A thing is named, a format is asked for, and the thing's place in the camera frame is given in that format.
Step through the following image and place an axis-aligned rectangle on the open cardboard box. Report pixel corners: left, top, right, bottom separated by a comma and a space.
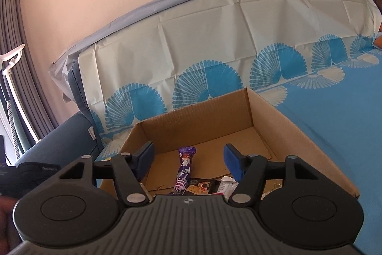
120, 89, 359, 197

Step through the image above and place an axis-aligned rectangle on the black gold snack packet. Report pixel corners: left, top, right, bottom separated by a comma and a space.
184, 179, 220, 195

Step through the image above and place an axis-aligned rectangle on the purple candy wrapper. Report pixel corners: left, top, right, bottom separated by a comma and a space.
170, 146, 197, 195

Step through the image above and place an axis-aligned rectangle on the blue fan-pattern sofa cover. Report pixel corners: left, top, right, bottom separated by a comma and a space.
77, 0, 381, 254

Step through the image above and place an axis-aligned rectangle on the white floor stand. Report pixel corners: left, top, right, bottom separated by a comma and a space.
1, 43, 39, 161

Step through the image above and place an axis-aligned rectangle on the grey window curtain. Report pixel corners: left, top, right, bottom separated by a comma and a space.
0, 0, 59, 139

